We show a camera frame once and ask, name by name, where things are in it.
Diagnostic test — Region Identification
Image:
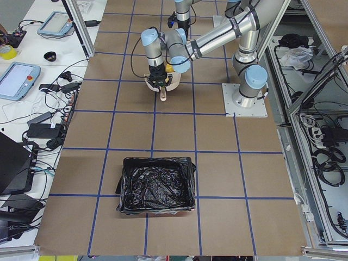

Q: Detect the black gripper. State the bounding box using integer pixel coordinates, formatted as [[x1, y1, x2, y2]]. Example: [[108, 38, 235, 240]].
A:
[[147, 64, 173, 91], [167, 11, 177, 29]]

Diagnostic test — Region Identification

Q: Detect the yellow potato-like lump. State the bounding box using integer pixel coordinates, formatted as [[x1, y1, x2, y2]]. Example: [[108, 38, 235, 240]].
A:
[[165, 64, 174, 73]]

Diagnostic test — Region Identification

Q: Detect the beige dustpan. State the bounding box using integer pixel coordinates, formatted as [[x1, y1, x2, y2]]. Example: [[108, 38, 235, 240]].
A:
[[144, 72, 182, 102]]

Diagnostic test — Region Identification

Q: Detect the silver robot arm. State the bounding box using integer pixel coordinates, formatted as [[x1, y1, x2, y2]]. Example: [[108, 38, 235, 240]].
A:
[[167, 0, 201, 36], [140, 1, 281, 101]]

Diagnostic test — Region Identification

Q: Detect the black lined trash bin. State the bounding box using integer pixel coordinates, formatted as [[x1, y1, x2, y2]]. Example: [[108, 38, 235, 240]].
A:
[[115, 157, 196, 215]]

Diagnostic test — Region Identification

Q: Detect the black power adapter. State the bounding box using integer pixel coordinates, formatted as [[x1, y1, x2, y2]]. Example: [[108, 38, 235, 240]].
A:
[[84, 20, 101, 27]]

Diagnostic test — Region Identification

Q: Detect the upper teach pendant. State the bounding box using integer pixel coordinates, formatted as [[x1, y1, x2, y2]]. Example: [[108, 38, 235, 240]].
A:
[[37, 11, 73, 38]]

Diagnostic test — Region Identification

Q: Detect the teach pendant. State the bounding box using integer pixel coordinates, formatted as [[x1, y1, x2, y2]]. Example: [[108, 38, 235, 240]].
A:
[[37, 11, 73, 38], [1, 62, 41, 101]]

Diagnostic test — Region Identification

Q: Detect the crumpled white cloth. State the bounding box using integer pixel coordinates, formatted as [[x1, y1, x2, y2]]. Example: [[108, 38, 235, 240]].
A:
[[279, 47, 313, 70]]

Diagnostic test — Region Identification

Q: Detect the lower teach pendant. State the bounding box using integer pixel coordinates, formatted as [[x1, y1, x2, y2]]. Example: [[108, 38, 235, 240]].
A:
[[1, 62, 41, 101]]

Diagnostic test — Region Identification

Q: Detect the yellow tape roll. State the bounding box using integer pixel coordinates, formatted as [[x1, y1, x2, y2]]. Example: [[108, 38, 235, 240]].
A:
[[0, 45, 17, 60]]

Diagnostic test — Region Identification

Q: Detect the black laptop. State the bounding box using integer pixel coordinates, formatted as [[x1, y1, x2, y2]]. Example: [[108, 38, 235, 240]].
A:
[[1, 133, 38, 196]]

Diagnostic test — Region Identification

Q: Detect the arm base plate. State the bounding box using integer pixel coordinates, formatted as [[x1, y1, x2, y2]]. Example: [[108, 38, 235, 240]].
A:
[[222, 83, 268, 118], [212, 15, 226, 28]]

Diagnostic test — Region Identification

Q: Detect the aluminium frame post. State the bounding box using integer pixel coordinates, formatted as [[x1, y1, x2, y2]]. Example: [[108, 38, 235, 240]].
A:
[[62, 0, 95, 59]]

